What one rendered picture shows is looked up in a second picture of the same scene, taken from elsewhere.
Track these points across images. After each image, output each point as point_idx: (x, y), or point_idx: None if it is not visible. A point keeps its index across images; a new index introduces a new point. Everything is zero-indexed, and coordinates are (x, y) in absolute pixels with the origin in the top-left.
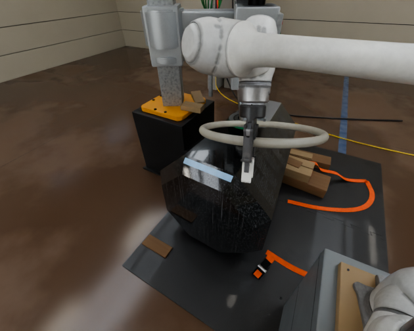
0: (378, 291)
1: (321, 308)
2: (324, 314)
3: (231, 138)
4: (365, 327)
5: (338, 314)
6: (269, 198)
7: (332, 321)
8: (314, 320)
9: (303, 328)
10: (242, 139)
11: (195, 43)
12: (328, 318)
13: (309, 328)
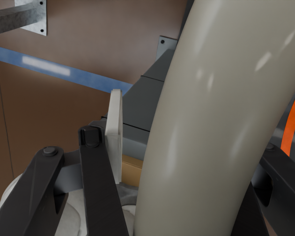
0: (129, 229)
1: (141, 145)
2: (136, 148)
3: (172, 92)
4: (79, 201)
5: (133, 165)
6: None
7: (131, 154)
8: (132, 133)
9: (150, 110)
10: (145, 217)
11: None
12: (132, 150)
13: (132, 123)
